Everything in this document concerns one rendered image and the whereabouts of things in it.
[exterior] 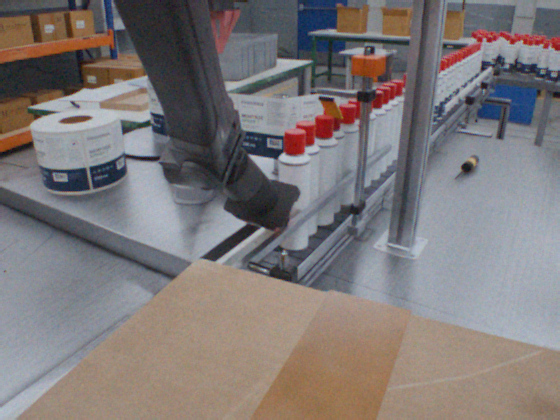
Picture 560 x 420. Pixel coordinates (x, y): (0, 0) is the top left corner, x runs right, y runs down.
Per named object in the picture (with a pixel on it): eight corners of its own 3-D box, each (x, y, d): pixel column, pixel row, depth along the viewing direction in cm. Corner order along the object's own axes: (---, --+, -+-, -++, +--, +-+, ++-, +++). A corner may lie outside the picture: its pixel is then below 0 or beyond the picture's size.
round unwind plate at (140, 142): (167, 123, 150) (167, 119, 150) (241, 136, 136) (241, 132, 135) (92, 148, 127) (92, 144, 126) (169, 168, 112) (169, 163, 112)
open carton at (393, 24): (376, 35, 571) (378, 5, 554) (385, 33, 604) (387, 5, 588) (409, 37, 552) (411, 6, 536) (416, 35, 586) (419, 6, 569)
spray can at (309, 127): (296, 222, 86) (297, 117, 77) (321, 228, 84) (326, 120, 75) (283, 234, 82) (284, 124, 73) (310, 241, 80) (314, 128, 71)
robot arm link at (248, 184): (235, 185, 53) (251, 143, 54) (189, 177, 56) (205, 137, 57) (258, 207, 59) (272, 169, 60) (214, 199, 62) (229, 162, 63)
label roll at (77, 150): (119, 158, 119) (111, 105, 113) (136, 183, 104) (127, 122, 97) (41, 172, 110) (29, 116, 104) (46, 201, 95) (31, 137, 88)
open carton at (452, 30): (427, 38, 545) (430, 7, 528) (431, 35, 584) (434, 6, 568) (465, 41, 528) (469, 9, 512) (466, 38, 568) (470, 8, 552)
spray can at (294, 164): (295, 234, 82) (297, 124, 73) (314, 246, 78) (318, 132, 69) (272, 243, 79) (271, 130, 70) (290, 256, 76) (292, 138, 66)
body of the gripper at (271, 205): (245, 176, 69) (223, 153, 63) (303, 191, 65) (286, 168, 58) (227, 214, 68) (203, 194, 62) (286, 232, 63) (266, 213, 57)
